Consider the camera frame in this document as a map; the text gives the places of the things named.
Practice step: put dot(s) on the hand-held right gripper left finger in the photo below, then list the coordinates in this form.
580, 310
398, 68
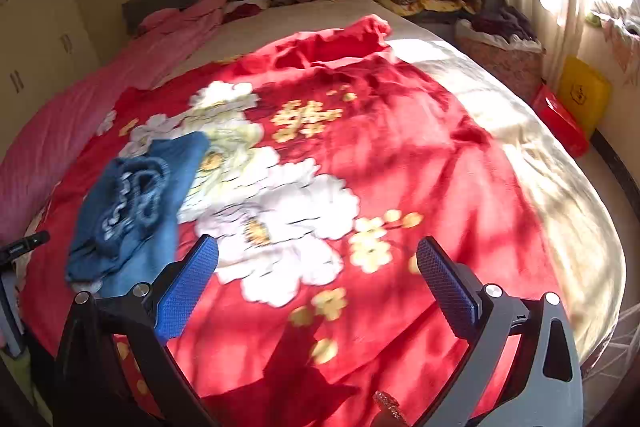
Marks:
190, 282

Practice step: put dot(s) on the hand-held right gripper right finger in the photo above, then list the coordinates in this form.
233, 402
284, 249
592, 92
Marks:
445, 282

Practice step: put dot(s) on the blue denim pants with lace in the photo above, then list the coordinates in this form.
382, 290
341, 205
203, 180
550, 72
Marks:
90, 257

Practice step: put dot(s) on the red floral blanket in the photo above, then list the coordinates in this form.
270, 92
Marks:
400, 187

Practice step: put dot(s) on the pink quilt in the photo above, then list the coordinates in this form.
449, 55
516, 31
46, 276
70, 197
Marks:
65, 127

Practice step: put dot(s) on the brown glittery object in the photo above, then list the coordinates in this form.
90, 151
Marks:
390, 404

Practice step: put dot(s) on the cream bed sheet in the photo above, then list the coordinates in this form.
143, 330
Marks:
550, 187

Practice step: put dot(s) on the person's yellow-green clothing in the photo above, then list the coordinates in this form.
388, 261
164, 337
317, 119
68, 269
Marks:
25, 397

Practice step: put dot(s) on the red box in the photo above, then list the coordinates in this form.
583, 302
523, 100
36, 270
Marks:
560, 122

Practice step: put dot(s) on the white wardrobe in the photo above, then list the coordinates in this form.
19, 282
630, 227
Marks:
40, 32

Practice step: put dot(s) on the fabric-lined laundry basket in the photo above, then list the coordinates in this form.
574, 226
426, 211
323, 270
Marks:
500, 62

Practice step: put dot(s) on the yellow bag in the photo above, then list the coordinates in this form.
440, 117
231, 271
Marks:
582, 97

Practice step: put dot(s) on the dark purple clothes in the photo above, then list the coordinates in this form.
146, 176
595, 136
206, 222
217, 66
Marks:
505, 24

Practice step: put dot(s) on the dark red cloth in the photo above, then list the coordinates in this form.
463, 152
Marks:
245, 11

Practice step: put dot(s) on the patterned windowsill cloth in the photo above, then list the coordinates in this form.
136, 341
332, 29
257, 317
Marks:
620, 32

